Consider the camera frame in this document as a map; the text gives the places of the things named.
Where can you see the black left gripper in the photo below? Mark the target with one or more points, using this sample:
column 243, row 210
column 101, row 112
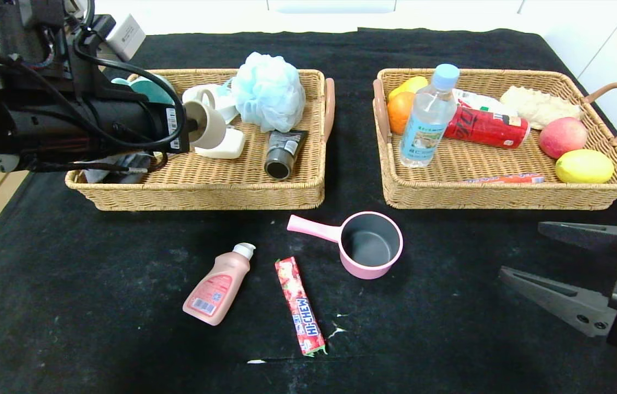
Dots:
column 173, row 129

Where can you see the beige mug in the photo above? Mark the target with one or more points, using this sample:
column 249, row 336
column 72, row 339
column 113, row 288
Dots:
column 213, row 128

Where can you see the orange sausage stick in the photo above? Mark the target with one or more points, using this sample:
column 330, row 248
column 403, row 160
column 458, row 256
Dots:
column 505, row 178

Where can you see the clear bottle blue cap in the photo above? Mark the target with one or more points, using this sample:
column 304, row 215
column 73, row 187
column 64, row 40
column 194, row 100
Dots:
column 423, row 137

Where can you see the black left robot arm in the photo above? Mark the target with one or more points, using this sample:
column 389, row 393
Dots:
column 40, row 126

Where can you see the white round container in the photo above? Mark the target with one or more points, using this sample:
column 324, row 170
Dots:
column 226, row 104

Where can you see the white soap bar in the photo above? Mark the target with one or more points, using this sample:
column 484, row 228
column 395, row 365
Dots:
column 232, row 148

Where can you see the teal ceramic mug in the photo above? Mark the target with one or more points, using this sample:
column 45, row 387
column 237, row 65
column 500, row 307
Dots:
column 152, row 90

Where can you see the grey folded towel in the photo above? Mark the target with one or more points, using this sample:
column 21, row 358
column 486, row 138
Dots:
column 133, row 164

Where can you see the light blue bath loofah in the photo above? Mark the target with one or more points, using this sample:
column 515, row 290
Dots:
column 267, row 92

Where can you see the black cosmetic tube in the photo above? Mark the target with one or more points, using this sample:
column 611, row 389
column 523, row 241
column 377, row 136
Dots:
column 283, row 156

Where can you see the yellow lemon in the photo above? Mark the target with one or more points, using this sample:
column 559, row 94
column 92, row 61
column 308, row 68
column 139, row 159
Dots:
column 583, row 167

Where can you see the white cabinet furniture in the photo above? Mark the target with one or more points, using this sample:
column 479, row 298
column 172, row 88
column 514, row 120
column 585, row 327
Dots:
column 232, row 16

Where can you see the red apple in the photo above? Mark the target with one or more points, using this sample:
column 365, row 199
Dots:
column 563, row 138

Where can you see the red cola can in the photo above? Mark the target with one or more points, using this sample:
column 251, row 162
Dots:
column 489, row 128

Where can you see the cream bread pastry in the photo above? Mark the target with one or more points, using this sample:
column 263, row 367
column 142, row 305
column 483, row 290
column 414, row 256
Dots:
column 538, row 107

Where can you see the pink detergent bottle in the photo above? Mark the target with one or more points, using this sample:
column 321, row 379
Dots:
column 215, row 290

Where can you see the white snack packet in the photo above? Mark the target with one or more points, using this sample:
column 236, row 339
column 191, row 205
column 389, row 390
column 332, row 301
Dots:
column 483, row 103

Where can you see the pink saucepan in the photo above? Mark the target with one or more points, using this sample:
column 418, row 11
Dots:
column 371, row 243

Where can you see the orange fruit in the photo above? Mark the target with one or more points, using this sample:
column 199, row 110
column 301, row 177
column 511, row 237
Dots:
column 399, row 115

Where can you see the red Hi-Chew candy stick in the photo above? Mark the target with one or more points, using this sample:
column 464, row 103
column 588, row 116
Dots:
column 299, row 305

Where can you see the small yellow fruit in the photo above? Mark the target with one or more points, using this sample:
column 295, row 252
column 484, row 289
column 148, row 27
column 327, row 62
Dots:
column 409, row 87

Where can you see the black table cloth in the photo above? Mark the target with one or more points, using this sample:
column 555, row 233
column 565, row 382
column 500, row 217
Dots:
column 68, row 328

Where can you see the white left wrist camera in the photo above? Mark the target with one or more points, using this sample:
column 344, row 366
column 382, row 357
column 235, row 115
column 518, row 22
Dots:
column 128, row 35

